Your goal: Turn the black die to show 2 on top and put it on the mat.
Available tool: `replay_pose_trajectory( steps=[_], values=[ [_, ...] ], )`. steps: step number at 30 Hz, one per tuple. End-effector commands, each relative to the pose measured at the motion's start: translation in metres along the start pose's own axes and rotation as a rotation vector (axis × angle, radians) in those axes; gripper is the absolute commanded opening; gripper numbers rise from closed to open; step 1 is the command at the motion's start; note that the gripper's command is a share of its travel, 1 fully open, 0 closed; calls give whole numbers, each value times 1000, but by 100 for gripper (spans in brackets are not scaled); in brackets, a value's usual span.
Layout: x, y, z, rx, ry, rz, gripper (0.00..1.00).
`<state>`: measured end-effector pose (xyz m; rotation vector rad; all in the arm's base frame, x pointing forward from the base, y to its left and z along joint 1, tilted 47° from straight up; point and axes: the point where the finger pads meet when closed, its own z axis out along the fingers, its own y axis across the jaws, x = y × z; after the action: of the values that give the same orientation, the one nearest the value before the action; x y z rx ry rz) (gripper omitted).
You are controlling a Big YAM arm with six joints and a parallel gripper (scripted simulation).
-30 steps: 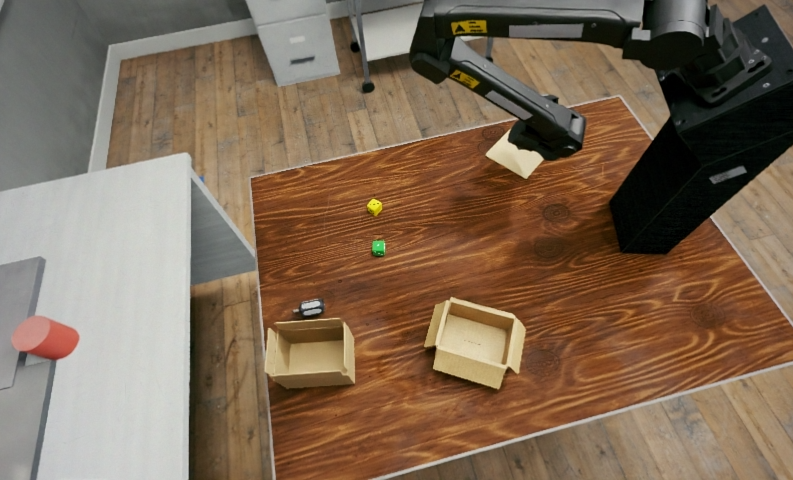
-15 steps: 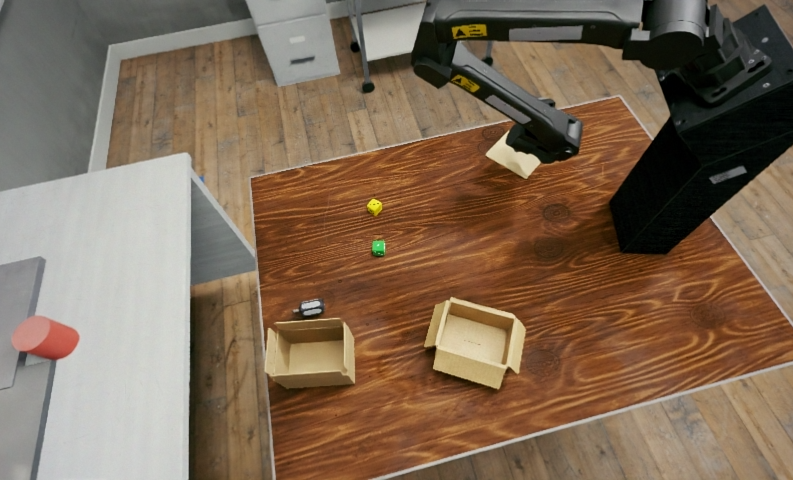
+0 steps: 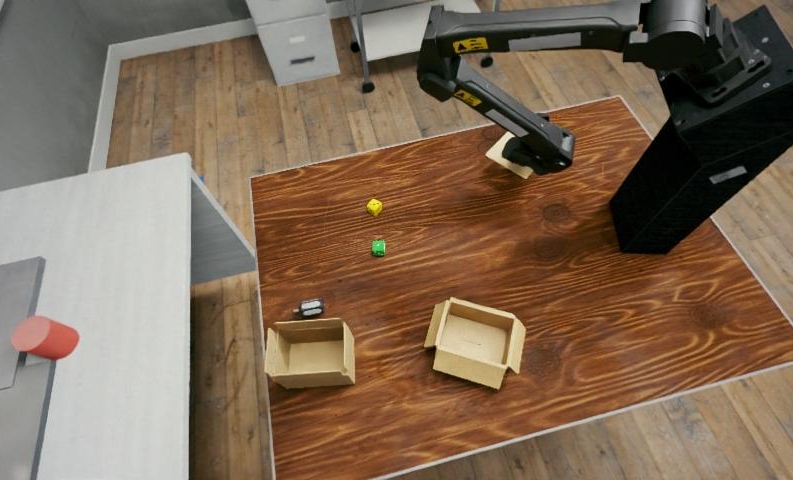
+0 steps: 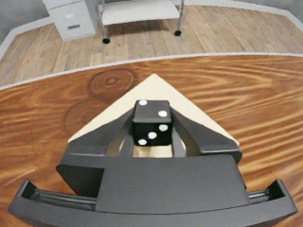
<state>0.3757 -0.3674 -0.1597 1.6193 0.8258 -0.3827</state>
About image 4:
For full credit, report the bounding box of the black die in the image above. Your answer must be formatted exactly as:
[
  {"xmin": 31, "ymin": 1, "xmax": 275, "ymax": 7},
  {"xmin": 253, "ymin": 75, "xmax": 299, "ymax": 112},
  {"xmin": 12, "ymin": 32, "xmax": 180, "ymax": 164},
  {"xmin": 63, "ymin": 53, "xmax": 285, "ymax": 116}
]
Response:
[{"xmin": 132, "ymin": 99, "xmax": 173, "ymax": 147}]

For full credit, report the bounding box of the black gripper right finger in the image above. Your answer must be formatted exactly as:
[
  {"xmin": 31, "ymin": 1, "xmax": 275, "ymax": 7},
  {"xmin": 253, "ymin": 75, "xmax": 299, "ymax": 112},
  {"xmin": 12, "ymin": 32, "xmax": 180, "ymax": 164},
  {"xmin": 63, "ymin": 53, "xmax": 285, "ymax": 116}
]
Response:
[{"xmin": 170, "ymin": 107, "xmax": 242, "ymax": 164}]

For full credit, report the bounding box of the beige mat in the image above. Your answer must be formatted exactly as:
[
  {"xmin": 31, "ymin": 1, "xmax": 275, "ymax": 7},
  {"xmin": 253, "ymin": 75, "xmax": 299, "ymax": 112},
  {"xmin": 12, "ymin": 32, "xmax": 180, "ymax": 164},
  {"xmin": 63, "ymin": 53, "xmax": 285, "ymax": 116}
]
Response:
[{"xmin": 68, "ymin": 74, "xmax": 239, "ymax": 157}]

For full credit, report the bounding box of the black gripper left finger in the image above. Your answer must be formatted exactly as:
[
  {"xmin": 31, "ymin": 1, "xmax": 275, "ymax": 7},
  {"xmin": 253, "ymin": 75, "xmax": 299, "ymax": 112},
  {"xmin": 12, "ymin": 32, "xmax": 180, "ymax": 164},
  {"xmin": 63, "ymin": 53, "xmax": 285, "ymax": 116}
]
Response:
[{"xmin": 63, "ymin": 107, "xmax": 134, "ymax": 157}]

